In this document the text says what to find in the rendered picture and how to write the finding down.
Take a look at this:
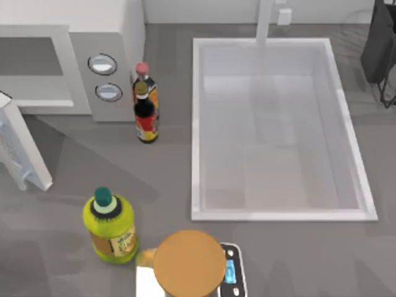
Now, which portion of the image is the dark bottle with brown cap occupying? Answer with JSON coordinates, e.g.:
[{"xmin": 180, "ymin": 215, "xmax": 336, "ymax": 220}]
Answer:
[{"xmin": 133, "ymin": 80, "xmax": 159, "ymax": 144}]

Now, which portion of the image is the white sink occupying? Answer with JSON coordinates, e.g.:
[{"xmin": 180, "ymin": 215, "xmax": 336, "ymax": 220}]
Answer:
[{"xmin": 191, "ymin": 37, "xmax": 379, "ymax": 222}]

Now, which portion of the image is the dark bottle with pink cap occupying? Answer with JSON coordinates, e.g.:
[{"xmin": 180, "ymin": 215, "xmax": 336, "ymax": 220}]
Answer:
[{"xmin": 132, "ymin": 62, "xmax": 160, "ymax": 120}]

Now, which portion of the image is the round grey microwave knob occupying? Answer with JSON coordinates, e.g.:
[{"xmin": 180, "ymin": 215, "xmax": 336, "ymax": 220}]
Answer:
[
  {"xmin": 94, "ymin": 82, "xmax": 124, "ymax": 102},
  {"xmin": 87, "ymin": 53, "xmax": 118, "ymax": 76}
]

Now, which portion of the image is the jar with brown wooden lid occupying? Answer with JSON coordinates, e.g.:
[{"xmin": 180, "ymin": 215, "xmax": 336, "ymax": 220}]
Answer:
[{"xmin": 153, "ymin": 229, "xmax": 226, "ymax": 297}]

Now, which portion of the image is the green bottle with dark cap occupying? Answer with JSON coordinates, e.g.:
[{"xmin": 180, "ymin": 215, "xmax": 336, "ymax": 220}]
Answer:
[{"xmin": 82, "ymin": 186, "xmax": 138, "ymax": 265}]

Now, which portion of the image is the silver kitchen scale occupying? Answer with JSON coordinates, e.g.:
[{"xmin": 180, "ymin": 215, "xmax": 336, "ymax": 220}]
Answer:
[{"xmin": 135, "ymin": 242, "xmax": 250, "ymax": 297}]

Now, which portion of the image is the tall white tap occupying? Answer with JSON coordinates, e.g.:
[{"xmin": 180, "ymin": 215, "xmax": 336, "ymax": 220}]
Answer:
[{"xmin": 255, "ymin": 0, "xmax": 293, "ymax": 46}]

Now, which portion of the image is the pale microwave oven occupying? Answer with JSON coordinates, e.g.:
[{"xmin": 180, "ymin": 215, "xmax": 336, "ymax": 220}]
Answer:
[{"xmin": 0, "ymin": 0, "xmax": 147, "ymax": 123}]

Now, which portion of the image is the white microwave door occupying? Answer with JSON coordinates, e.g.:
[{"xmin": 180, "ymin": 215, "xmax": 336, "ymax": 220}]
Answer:
[{"xmin": 0, "ymin": 91, "xmax": 53, "ymax": 193}]

